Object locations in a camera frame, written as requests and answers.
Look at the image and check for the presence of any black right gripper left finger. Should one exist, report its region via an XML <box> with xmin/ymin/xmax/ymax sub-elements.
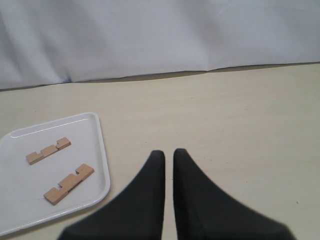
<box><xmin>58</xmin><ymin>150</ymin><xmax>166</xmax><ymax>240</ymax></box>

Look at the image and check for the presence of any white rectangular plastic tray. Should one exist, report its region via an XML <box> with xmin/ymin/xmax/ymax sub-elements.
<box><xmin>0</xmin><ymin>112</ymin><xmax>111</xmax><ymax>236</ymax></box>

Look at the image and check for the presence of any white backdrop cloth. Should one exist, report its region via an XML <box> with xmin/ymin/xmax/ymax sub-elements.
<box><xmin>0</xmin><ymin>0</ymin><xmax>320</xmax><ymax>90</ymax></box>

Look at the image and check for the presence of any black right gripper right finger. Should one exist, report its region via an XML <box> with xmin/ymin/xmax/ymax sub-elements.
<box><xmin>173</xmin><ymin>148</ymin><xmax>295</xmax><ymax>240</ymax></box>

